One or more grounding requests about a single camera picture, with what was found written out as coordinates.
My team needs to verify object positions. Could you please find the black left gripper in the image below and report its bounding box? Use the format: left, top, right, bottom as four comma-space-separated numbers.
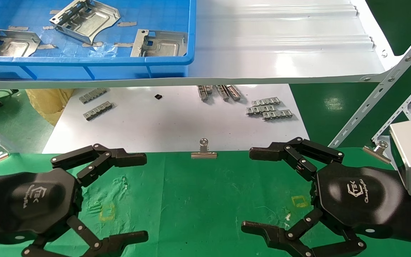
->
0, 143, 149, 257

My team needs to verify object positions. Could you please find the blue plastic crate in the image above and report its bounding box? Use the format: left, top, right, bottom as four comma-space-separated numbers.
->
0, 0, 196, 81

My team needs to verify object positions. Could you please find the perforated white angle strut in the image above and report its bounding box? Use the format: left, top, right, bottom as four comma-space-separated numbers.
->
329, 18, 411, 148
371, 70, 411, 143

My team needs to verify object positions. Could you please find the yellow plastic bag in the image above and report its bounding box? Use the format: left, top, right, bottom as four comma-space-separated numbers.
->
25, 89, 75, 126

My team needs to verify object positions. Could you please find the green cloth mat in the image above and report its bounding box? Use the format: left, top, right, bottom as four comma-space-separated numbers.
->
0, 147, 411, 257

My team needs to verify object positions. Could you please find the clear plastic film scrap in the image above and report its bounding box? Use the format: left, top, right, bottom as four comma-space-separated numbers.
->
97, 43, 118, 57

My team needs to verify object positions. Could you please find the stamped metal bracket part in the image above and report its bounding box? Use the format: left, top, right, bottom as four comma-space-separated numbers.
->
131, 29, 188, 57
50, 0, 121, 46
0, 28, 42, 57

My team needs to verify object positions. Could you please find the white corrugated shelf board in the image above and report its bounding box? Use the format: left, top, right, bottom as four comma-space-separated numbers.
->
0, 0, 402, 90

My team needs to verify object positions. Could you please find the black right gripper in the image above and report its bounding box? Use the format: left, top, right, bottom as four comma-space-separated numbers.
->
241, 137, 406, 257

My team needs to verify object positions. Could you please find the grey metal chain strip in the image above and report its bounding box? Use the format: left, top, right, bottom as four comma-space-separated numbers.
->
246, 105, 276, 116
83, 101, 114, 121
79, 88, 108, 104
262, 110, 294, 121
215, 85, 230, 101
251, 97, 281, 107
225, 85, 242, 101
197, 85, 214, 101

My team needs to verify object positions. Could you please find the white board sheet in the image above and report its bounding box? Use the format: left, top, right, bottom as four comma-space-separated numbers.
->
42, 84, 314, 154

